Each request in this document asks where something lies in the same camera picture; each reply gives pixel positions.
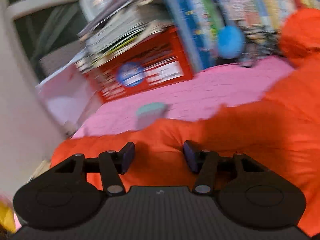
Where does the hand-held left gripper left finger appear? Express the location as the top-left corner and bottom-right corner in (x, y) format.
(53, 141), (136, 197)

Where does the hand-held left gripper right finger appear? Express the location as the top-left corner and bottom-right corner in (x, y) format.
(183, 140), (266, 195)

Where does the orange puffer jacket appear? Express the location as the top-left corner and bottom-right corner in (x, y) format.
(50, 7), (320, 238)

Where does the white paper sheet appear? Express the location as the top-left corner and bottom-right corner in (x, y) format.
(35, 64), (100, 130)

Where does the red plastic crate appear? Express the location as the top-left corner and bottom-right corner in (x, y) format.
(96, 26), (194, 103)

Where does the blue plush ball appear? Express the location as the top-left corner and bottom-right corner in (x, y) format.
(217, 26), (245, 58)

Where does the stack of magazines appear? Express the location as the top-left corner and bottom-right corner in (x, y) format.
(76, 0), (175, 72)

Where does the miniature bicycle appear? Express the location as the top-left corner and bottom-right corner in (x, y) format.
(239, 27), (285, 68)

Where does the yellowish object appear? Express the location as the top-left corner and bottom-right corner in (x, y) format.
(0, 197), (17, 233)

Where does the row of tall picture books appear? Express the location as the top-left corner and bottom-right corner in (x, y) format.
(160, 0), (225, 73)

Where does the row of short colourful books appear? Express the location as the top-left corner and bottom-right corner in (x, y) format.
(207, 0), (320, 34)

